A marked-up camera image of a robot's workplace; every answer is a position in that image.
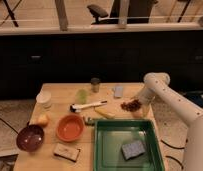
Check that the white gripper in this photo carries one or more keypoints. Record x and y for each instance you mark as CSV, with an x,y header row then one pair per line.
x,y
145,96

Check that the bunch of red grapes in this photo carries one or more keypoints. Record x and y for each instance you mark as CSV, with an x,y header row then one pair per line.
x,y
131,106

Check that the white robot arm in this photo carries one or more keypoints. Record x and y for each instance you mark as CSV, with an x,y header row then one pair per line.
x,y
157,84

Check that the orange-red bowl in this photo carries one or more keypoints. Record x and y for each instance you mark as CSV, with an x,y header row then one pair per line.
x,y
70,128

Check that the dark purple bowl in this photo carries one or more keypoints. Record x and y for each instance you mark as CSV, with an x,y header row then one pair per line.
x,y
30,138

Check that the small blue-grey cloth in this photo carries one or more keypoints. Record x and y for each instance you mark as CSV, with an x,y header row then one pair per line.
x,y
118,91

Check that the yellow banana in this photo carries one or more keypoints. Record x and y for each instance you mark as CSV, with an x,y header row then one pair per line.
x,y
104,113

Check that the blue-grey sponge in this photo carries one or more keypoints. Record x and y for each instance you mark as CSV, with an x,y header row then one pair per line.
x,y
132,149

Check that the green plastic tray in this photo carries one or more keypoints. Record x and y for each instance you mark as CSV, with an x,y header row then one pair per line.
x,y
110,135

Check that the green small tool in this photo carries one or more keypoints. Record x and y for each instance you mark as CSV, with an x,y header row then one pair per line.
x,y
89,121

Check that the glass spice jar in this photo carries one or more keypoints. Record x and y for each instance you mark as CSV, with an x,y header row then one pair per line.
x,y
95,84

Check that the light green cup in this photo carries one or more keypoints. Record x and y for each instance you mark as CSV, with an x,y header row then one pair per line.
x,y
81,96

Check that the wooden block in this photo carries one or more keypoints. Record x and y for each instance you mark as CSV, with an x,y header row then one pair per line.
x,y
67,152

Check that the black office chair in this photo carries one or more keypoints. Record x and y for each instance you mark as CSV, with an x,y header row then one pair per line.
x,y
100,15

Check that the black cabinet counter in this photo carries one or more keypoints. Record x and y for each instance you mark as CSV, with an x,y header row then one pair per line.
x,y
29,61

